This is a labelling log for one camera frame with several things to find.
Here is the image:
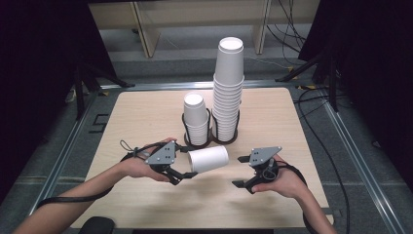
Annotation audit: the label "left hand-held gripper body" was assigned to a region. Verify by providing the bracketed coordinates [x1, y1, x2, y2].
[144, 139, 178, 174]

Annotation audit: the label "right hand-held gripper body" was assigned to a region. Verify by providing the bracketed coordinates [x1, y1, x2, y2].
[248, 145, 282, 187]

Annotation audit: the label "black wire cup holder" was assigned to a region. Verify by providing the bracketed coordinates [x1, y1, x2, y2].
[181, 108, 242, 150]

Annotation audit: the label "white disposable paper cup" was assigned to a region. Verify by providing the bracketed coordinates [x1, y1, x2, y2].
[187, 145, 230, 174]

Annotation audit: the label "stack of white paper cups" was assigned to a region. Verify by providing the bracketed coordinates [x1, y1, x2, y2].
[183, 92, 210, 146]
[211, 36, 245, 142]

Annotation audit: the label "person's left hand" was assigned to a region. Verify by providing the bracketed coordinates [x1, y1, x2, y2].
[121, 136, 178, 182]

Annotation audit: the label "person's right hand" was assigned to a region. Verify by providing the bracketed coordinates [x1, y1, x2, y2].
[251, 154, 310, 200]

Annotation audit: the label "black rounded object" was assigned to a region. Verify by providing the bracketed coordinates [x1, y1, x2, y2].
[77, 215, 117, 234]

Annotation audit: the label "black metal stand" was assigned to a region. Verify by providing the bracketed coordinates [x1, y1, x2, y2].
[73, 60, 136, 122]
[275, 48, 339, 113]

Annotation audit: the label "beige desk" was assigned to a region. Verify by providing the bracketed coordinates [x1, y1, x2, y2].
[88, 0, 320, 59]

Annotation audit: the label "dark curtain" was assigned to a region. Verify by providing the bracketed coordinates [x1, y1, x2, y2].
[0, 0, 116, 204]
[298, 0, 413, 184]

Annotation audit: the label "long black floor cable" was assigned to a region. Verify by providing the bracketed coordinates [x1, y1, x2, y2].
[293, 87, 352, 234]

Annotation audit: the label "aluminium floor frame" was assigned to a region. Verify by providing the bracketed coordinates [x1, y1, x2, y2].
[28, 79, 407, 234]

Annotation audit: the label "left hand-held gripper cable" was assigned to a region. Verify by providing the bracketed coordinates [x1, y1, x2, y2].
[36, 139, 171, 210]

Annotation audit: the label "black power cable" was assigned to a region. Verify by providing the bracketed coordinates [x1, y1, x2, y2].
[276, 0, 308, 43]
[281, 0, 301, 56]

